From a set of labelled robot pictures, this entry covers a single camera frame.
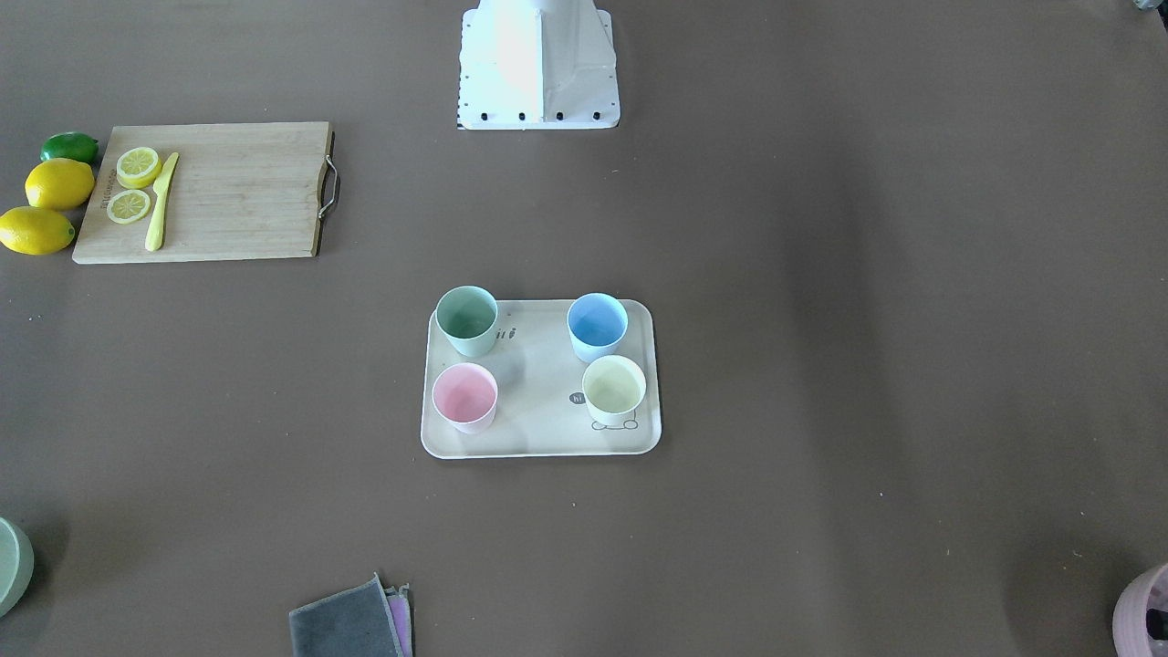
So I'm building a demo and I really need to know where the green lime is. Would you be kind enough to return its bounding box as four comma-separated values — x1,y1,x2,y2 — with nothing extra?
40,130,100,165

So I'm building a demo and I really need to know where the whole yellow lemon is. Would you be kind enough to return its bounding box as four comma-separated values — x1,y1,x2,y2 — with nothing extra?
1,205,76,255
25,158,96,210

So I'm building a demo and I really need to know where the purple cloth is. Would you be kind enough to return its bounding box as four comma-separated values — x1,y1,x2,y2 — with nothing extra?
384,583,413,657

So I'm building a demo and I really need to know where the lower lemon slice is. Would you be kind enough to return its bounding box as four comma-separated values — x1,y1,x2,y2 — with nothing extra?
105,191,151,224

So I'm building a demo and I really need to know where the beige rabbit tray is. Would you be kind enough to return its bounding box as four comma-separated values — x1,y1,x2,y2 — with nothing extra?
420,299,662,459

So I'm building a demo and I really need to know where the pink bowl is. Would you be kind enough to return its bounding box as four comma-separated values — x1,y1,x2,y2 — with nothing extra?
1112,563,1167,656

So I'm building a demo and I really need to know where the lower whole yellow lemon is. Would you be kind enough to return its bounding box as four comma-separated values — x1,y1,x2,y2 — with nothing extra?
1,205,76,255

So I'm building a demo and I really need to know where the upper lemon slice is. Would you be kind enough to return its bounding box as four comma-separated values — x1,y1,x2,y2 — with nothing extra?
114,147,164,191

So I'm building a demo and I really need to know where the lemon slice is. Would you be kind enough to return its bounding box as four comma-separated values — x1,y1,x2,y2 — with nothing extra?
114,147,164,191
105,191,151,224

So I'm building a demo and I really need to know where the pink plastic cup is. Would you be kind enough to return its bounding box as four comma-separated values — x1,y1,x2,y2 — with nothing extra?
433,362,499,435

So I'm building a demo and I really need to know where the upper whole yellow lemon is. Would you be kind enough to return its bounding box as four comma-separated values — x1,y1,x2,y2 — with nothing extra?
25,158,96,210

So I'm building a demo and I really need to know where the cream plastic cup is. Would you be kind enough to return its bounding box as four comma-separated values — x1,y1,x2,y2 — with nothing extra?
580,355,648,429

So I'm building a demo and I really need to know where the green bowl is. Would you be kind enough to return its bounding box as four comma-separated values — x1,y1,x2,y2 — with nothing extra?
0,518,35,617

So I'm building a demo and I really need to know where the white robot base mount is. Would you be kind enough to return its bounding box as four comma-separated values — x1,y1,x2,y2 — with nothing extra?
456,1,621,130

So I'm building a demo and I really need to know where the green plastic cup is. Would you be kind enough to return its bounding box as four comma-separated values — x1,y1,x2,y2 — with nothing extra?
434,286,500,358

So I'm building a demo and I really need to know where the wooden cutting board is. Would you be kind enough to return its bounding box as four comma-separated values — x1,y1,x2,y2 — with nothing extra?
72,122,339,265

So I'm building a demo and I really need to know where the yellow plastic knife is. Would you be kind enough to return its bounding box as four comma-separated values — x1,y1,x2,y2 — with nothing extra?
142,152,180,251

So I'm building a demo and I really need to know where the light blue plastic cup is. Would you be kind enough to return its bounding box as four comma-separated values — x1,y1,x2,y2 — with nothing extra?
566,292,630,364

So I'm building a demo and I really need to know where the grey folded cloth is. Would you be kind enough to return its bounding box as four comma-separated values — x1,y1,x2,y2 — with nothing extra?
288,575,401,656

